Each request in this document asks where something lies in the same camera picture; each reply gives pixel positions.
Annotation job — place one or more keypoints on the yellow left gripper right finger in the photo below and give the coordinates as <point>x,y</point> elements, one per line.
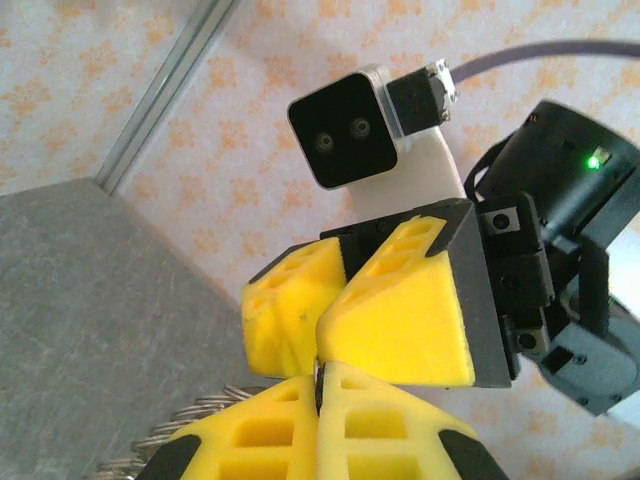
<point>335,450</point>

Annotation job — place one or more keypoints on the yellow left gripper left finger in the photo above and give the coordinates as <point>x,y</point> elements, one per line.
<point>300,450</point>

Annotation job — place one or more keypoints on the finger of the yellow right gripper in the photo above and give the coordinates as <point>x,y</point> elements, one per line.
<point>400,320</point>
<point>285,315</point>

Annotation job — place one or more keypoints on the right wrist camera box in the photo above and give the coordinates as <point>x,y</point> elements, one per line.
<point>345,130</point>

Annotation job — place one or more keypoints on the aluminium frame post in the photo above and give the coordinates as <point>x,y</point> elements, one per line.
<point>163,95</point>

